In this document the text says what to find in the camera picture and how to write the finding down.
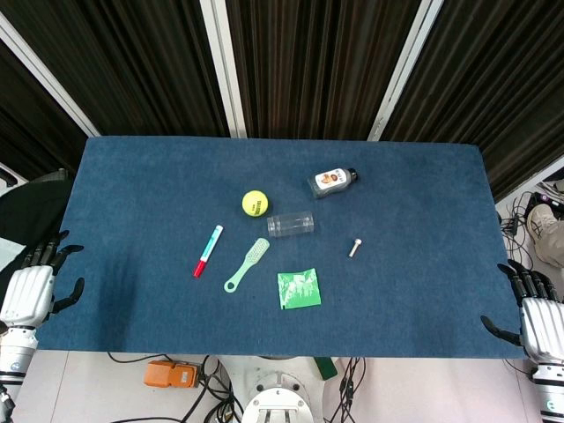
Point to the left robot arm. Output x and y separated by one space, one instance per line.
13 357

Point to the white marker with red cap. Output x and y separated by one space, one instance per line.
209 249

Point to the dark pleated curtain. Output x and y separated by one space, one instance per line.
26 128
132 61
317 61
493 79

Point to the yellow tennis ball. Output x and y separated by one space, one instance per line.
255 203

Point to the clear plastic jar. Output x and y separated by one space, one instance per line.
291 224

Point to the green block by base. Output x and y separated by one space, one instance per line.
327 368

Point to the orange pedal box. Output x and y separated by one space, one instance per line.
169 373

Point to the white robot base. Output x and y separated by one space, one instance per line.
277 396

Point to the pale green brush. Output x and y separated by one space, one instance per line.
253 257

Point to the blue fabric table mat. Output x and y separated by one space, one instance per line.
396 291

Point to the small white bolt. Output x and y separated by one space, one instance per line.
354 248

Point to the green foil packet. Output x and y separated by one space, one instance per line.
299 288

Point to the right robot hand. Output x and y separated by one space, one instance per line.
544 321

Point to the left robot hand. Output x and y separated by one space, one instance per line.
26 295

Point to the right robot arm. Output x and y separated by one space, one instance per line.
551 388

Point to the person's beige shoe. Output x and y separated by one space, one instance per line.
544 231

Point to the grey bottle with picture label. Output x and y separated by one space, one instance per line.
330 182

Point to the white pillar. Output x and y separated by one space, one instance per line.
48 79
227 70
403 75

